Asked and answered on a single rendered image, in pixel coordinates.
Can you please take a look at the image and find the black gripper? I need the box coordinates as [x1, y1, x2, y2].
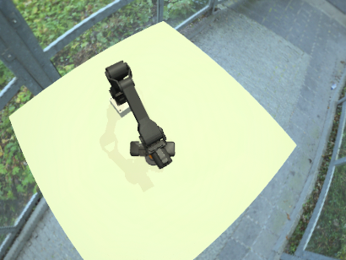
[129, 141, 176, 157]

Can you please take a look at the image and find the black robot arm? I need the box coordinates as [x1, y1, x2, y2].
[105, 60, 173, 169]

